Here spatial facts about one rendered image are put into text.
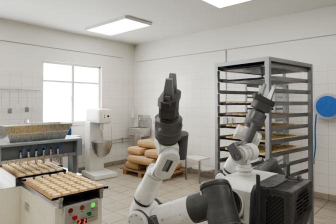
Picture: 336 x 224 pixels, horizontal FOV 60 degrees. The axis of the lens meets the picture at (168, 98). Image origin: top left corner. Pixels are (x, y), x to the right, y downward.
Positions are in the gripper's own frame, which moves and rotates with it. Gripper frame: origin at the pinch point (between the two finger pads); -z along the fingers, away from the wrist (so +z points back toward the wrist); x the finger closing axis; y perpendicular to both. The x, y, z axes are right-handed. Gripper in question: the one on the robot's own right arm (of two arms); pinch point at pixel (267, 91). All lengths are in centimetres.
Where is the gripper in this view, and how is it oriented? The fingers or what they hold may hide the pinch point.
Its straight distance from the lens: 148.5
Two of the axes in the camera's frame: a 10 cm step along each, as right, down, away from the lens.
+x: -8.7, -3.9, -3.0
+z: -4.0, 9.2, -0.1
